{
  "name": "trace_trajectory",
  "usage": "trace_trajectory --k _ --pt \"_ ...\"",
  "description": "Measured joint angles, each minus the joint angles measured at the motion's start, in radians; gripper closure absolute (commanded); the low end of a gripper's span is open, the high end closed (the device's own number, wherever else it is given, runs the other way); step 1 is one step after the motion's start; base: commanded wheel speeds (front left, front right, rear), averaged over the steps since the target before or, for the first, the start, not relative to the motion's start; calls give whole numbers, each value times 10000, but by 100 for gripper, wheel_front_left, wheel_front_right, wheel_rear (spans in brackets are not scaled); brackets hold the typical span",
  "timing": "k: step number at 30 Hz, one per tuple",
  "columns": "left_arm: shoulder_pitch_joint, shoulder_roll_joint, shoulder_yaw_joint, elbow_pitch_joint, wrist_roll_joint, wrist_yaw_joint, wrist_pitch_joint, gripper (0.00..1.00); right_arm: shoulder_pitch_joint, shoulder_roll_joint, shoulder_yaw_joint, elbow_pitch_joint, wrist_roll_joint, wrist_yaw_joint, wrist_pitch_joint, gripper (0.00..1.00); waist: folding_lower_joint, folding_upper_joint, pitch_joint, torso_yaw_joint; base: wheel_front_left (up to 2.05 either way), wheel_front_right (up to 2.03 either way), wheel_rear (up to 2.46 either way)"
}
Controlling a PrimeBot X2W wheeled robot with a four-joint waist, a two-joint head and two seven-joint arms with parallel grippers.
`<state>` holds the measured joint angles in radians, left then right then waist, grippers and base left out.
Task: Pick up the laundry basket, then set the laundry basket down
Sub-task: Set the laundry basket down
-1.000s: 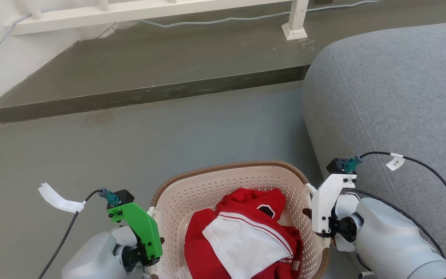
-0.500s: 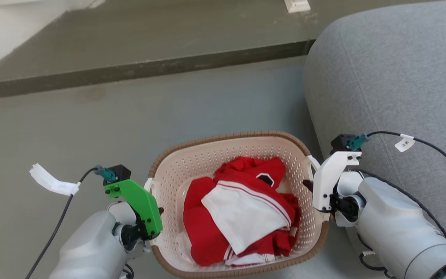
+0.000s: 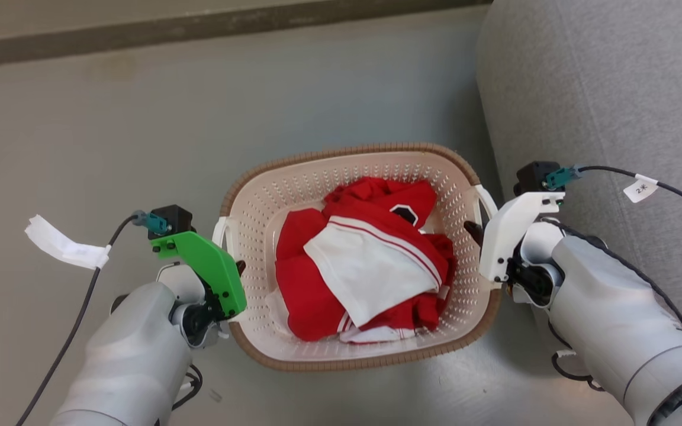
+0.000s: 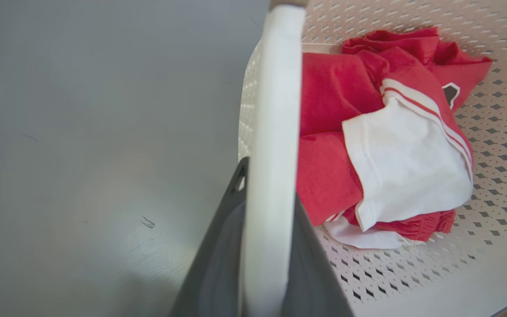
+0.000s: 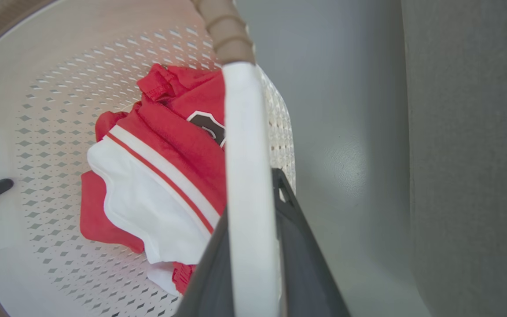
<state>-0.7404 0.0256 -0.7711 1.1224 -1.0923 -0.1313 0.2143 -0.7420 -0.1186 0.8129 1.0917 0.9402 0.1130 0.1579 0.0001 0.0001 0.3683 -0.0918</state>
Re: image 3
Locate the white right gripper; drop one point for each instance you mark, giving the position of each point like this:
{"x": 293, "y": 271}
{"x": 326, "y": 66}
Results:
{"x": 510, "y": 234}

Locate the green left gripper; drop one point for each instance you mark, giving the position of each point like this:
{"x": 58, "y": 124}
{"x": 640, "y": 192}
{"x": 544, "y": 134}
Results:
{"x": 214, "y": 266}

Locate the cream perforated laundry basket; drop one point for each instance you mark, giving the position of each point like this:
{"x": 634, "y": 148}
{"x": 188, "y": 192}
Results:
{"x": 258, "y": 225}

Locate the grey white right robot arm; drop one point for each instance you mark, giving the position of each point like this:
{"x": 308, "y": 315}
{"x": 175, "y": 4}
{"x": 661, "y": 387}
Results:
{"x": 619, "y": 319}

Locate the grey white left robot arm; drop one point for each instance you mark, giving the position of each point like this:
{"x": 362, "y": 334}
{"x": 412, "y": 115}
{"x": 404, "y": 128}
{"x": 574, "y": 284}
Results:
{"x": 134, "y": 355}

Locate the red and white garment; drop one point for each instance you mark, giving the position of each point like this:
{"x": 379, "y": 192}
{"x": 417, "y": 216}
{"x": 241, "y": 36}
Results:
{"x": 370, "y": 266}

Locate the grey fabric sofa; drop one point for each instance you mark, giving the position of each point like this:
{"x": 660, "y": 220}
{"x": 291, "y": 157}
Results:
{"x": 613, "y": 89}

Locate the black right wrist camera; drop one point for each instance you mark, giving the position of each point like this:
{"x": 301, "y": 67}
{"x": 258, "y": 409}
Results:
{"x": 533, "y": 176}

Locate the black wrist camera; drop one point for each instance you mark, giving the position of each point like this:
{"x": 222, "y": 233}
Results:
{"x": 533, "y": 176}
{"x": 169, "y": 220}

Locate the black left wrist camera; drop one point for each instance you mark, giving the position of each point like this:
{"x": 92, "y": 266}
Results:
{"x": 169, "y": 220}

